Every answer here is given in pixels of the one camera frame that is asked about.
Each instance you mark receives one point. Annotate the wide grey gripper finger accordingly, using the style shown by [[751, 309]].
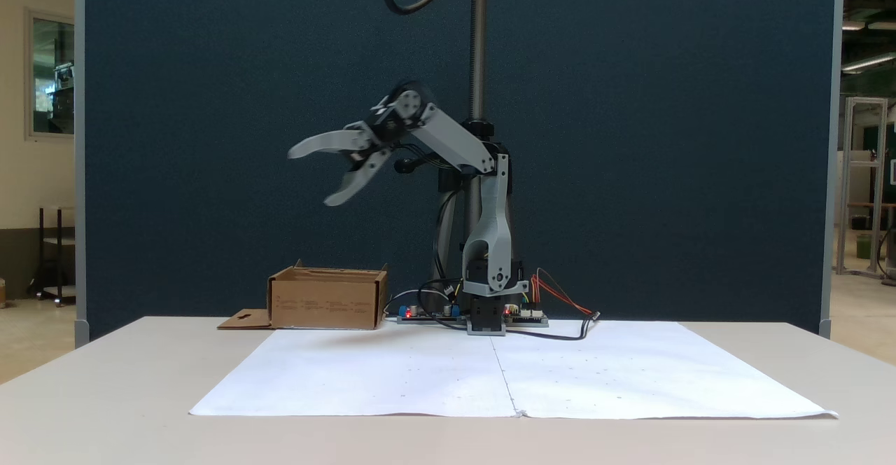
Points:
[[329, 141]]

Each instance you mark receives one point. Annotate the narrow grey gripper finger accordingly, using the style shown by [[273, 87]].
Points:
[[360, 178]]

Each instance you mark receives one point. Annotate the black tripod with metal pole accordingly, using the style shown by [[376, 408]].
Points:
[[478, 45]]

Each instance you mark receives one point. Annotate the brown cardboard box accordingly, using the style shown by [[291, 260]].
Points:
[[325, 304]]

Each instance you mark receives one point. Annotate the dark blue partition panel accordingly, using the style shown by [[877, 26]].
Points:
[[210, 206]]

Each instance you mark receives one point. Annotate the circuit board with blue terminals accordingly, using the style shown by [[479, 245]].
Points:
[[427, 316]]

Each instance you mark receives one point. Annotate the white paper sheet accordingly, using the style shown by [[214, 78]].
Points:
[[392, 381]]

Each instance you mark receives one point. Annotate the circuit board with white connectors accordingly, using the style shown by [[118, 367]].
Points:
[[528, 318]]

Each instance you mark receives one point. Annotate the black shelf cart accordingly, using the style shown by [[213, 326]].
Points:
[[59, 255]]

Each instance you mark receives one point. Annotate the long ceiling light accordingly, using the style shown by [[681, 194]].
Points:
[[868, 63]]

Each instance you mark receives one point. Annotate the framed wall window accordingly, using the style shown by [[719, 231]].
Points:
[[50, 76]]

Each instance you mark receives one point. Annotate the aluminium profile frame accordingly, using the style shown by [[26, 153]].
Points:
[[843, 185]]

